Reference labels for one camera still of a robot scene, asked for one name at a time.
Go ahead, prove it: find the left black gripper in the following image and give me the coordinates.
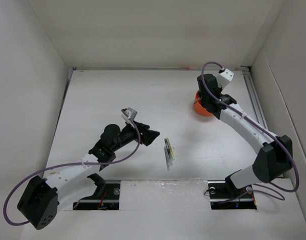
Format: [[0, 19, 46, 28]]
[[111, 119, 159, 152]]

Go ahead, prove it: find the yellow highlighter pen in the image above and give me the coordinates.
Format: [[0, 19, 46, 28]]
[[166, 138, 175, 160]]

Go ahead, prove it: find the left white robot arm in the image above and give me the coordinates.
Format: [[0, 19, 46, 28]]
[[17, 122, 160, 230]]

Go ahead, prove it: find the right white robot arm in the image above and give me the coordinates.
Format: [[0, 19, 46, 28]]
[[197, 74, 293, 197]]

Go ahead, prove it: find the orange round organizer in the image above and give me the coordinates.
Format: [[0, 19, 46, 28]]
[[193, 91, 214, 117]]

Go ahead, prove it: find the green-capped pen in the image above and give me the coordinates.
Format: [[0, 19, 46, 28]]
[[164, 138, 172, 160]]

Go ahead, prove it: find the clear lilac pen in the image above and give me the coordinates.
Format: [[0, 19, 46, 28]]
[[164, 146, 173, 171]]

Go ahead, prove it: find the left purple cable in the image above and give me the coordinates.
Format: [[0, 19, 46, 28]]
[[3, 108, 141, 226]]

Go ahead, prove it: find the purple cable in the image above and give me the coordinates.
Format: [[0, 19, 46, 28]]
[[3, 108, 141, 226], [201, 61, 301, 202]]

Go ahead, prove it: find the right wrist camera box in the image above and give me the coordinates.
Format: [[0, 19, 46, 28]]
[[216, 68, 235, 90]]

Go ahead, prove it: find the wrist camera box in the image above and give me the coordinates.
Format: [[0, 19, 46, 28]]
[[216, 68, 235, 90], [121, 107, 138, 124]]

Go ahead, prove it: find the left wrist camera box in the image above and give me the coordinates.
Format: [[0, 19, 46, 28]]
[[121, 107, 138, 124]]

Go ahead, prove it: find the aluminium side rail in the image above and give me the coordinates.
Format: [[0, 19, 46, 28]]
[[241, 66, 268, 128]]

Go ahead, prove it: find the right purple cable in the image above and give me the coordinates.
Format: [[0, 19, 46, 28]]
[[201, 61, 301, 202]]

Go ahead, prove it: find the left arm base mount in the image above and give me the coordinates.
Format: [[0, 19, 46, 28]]
[[72, 173, 121, 211]]

